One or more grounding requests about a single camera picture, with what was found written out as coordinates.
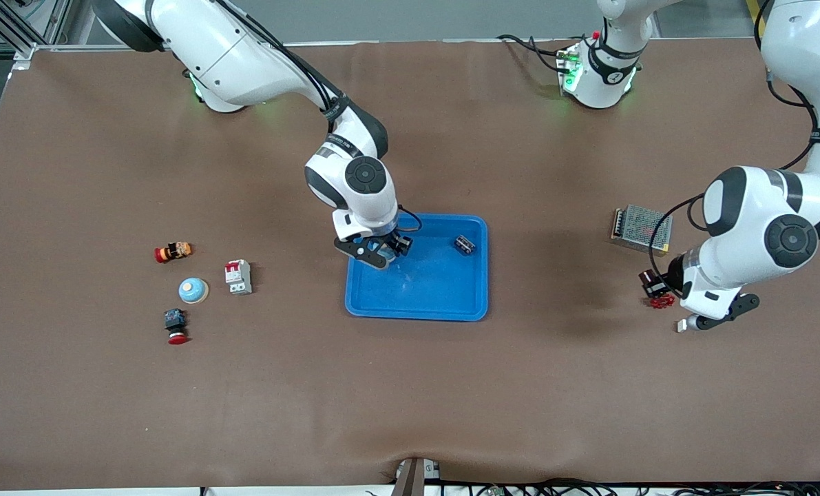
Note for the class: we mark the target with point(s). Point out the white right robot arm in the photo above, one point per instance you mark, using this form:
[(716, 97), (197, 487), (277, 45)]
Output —
[(210, 41)]

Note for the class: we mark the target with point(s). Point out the white red circuit breaker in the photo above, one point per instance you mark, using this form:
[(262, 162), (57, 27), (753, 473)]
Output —
[(237, 277)]

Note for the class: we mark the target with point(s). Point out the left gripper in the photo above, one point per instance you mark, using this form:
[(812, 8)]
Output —
[(666, 282)]

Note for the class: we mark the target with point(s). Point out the short dark electrolytic capacitor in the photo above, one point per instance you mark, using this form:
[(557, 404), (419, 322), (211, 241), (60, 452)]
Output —
[(465, 244)]

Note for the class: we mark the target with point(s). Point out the brass valve red handwheel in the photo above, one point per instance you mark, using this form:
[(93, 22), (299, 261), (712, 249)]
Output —
[(659, 302)]

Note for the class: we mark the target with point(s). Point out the aluminium frame profile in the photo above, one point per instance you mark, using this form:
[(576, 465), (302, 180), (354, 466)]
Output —
[(20, 48)]

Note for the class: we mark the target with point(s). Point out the metal mesh power supply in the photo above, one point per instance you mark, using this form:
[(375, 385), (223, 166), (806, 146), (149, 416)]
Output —
[(640, 229)]

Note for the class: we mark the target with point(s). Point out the red mushroom button blue base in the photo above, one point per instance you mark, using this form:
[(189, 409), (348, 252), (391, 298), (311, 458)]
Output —
[(175, 320)]

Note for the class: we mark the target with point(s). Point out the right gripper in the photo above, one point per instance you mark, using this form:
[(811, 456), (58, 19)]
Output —
[(390, 242)]

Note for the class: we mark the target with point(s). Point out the white semicircular pipe clamp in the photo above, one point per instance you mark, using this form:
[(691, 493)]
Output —
[(682, 325)]

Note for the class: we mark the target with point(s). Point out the blue plastic tray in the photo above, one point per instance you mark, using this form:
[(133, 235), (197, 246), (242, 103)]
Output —
[(423, 289)]

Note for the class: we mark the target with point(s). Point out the grey table edge bracket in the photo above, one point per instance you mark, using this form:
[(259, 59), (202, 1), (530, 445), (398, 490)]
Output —
[(413, 479)]

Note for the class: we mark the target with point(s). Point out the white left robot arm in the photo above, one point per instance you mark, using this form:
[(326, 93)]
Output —
[(747, 207)]

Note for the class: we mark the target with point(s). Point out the red emergency button orange base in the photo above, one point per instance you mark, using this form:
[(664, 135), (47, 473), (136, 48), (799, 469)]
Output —
[(173, 252)]

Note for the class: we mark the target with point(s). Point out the long dark electrolytic capacitor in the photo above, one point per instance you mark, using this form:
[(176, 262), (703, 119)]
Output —
[(649, 279)]

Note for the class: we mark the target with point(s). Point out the scratched blue call bell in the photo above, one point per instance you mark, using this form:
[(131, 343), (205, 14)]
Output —
[(381, 244)]

